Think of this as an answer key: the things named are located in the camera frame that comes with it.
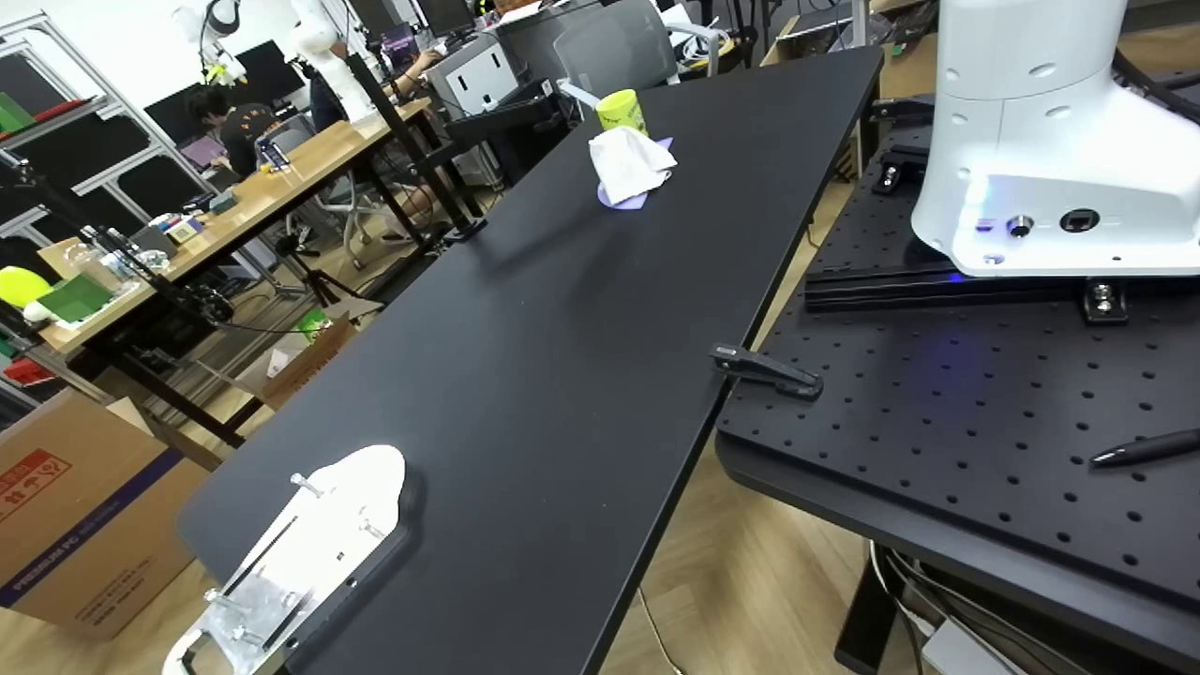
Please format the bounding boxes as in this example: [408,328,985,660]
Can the lavender semicircle plate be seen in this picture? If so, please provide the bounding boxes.
[592,181,657,218]

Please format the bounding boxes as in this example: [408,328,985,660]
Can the brown cardboard box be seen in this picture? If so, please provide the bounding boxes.
[0,386,219,646]

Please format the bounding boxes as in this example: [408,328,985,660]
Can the green cutting mat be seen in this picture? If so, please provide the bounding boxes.
[37,275,120,328]

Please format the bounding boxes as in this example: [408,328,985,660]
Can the black mounting rail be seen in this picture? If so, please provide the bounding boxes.
[804,265,1200,317]

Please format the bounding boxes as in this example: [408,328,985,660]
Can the long wooden desk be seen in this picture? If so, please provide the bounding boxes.
[35,93,434,361]

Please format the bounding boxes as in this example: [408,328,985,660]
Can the black pen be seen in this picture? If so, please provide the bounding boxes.
[1089,422,1200,473]

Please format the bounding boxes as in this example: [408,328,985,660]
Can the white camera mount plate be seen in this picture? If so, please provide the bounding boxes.
[163,441,419,675]

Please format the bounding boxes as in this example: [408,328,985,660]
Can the black clamp handle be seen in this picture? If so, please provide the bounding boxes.
[713,341,830,405]

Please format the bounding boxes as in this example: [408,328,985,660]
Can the white cloth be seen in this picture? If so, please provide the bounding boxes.
[585,122,682,210]

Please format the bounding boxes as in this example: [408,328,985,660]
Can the black perforated base board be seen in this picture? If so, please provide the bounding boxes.
[713,122,1200,675]

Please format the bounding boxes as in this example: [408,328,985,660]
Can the green printed mug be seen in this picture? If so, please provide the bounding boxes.
[592,87,652,133]

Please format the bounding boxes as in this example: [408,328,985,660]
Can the white cabinet with slots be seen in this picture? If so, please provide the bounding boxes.
[427,33,527,122]

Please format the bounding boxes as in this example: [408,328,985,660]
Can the black stand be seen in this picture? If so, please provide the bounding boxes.
[338,48,492,248]

